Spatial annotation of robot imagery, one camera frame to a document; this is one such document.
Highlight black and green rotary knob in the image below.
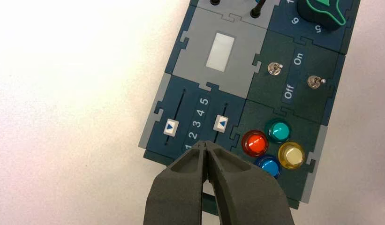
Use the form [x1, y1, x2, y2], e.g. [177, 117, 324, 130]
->
[296, 0, 348, 31]

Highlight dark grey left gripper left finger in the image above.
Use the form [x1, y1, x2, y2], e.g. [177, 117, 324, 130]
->
[143, 141, 209, 225]

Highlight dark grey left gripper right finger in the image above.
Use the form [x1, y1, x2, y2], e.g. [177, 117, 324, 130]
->
[207, 142, 295, 225]

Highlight silver metal toggle switch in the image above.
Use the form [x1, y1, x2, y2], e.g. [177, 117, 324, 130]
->
[267, 62, 284, 76]
[308, 75, 327, 90]

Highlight blue round push button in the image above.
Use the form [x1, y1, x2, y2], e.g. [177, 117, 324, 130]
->
[254, 154, 282, 180]

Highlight white rectangular display window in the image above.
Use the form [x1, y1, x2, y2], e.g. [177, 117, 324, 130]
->
[206, 31, 236, 73]

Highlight teal round push button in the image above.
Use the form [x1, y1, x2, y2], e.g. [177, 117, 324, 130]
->
[264, 118, 292, 143]

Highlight blue and grey control box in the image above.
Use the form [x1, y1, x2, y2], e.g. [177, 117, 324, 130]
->
[138, 0, 362, 210]

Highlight yellow round push button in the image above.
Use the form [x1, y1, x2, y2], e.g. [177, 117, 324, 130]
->
[278, 141, 306, 170]

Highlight white slider knob blue arrow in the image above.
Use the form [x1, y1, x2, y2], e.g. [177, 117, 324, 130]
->
[163, 119, 180, 136]
[213, 115, 229, 134]

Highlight blue banana plug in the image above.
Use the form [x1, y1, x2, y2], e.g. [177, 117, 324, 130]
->
[250, 0, 269, 19]

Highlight red round push button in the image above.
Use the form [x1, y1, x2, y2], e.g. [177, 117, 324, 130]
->
[241, 129, 270, 158]

